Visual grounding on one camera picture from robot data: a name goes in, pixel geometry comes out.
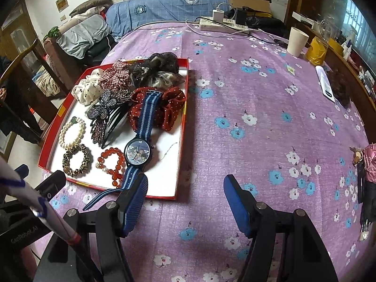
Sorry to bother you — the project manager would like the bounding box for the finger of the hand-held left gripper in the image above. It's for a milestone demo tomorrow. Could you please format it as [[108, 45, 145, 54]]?
[[13, 164, 29, 180], [34, 170, 67, 204]]

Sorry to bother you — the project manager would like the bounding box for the printed cloth bundle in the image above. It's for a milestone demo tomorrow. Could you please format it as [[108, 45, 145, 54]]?
[[32, 70, 62, 97]]

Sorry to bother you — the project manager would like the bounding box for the grey folded cloth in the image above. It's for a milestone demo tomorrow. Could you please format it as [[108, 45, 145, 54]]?
[[56, 15, 112, 59]]

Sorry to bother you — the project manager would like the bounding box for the white dotted scrunchie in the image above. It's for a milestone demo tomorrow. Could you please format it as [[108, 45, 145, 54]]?
[[71, 68, 104, 106]]

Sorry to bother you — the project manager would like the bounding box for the red bead bracelet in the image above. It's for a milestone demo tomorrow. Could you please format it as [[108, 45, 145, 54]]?
[[97, 148, 126, 189]]

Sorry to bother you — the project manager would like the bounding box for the red dotted scrunchie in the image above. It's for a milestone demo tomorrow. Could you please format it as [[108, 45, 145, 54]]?
[[127, 86, 186, 132]]

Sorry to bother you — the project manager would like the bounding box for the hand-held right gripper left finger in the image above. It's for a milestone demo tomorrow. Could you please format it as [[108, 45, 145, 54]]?
[[47, 173, 149, 282]]

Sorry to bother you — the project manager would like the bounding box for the red plaid scrunchie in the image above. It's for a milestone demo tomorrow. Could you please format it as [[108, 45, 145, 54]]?
[[98, 60, 136, 93]]

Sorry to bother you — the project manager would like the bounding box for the blue plaid bedding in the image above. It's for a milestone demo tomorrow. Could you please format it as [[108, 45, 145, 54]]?
[[106, 0, 232, 42]]

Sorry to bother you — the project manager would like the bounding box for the brown hair piece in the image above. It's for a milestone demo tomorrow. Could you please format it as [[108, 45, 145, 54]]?
[[327, 69, 351, 108]]

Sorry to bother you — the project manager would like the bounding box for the black bag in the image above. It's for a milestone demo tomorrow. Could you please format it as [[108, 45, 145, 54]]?
[[247, 16, 287, 36]]

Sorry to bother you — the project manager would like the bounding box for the green plant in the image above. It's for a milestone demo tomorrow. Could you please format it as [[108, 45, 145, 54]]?
[[44, 26, 61, 39]]

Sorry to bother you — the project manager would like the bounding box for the white power strip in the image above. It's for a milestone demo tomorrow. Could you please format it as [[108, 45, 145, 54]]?
[[199, 18, 250, 33]]

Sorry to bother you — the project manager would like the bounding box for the leopard print scrunchie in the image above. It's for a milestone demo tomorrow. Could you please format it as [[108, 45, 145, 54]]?
[[62, 144, 90, 177]]

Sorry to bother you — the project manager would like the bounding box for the pink pouch with keychain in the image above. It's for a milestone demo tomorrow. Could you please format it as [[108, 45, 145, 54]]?
[[349, 144, 376, 238]]

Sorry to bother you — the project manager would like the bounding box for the brown folded clothing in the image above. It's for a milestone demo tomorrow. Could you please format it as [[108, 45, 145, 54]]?
[[70, 0, 113, 18]]

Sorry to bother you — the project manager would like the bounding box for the black rhinestone hair claw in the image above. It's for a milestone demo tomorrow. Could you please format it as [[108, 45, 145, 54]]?
[[85, 88, 134, 150]]

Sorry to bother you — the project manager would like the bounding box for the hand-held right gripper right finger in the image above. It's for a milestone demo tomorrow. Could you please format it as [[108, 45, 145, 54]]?
[[223, 174, 340, 282]]

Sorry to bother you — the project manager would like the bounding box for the pearl bracelet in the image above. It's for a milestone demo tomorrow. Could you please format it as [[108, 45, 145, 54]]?
[[59, 117, 86, 150]]

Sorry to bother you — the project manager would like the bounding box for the white tube with blue marks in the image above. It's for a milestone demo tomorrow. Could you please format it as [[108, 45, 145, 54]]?
[[0, 156, 81, 244]]

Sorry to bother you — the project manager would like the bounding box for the thin thread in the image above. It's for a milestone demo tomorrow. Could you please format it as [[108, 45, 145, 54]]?
[[159, 142, 178, 161]]

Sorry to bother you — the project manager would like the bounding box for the beige paper cup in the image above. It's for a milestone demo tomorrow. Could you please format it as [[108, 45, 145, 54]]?
[[287, 27, 309, 57]]

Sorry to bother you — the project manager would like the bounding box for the black jacket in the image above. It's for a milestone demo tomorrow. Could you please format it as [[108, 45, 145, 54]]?
[[85, 35, 118, 65]]

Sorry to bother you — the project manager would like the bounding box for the dark lace scrunchie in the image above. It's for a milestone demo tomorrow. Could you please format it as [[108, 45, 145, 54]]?
[[129, 52, 185, 89]]

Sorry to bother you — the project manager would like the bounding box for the blue striped strap watch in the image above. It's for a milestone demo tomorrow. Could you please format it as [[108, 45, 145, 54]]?
[[83, 90, 163, 211]]

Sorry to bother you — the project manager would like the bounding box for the wooden chair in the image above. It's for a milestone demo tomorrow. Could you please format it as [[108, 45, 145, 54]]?
[[0, 38, 59, 124]]

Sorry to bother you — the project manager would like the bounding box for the yellow plastic bag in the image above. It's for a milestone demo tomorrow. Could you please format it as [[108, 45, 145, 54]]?
[[307, 37, 329, 66]]

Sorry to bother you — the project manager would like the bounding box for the cardboard box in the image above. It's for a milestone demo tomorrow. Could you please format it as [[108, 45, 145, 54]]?
[[228, 0, 271, 14]]

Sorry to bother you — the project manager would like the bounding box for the white small box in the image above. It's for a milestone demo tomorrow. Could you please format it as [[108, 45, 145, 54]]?
[[292, 12, 316, 28]]

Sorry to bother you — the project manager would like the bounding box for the red shallow box tray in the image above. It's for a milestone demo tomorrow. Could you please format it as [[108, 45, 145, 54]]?
[[38, 58, 189, 201]]

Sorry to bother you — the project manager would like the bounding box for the purple floral tablecloth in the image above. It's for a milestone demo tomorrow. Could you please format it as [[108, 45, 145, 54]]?
[[32, 23, 373, 282]]

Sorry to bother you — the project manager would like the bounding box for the white lotion tube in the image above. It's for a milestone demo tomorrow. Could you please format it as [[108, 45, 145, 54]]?
[[316, 65, 336, 103]]

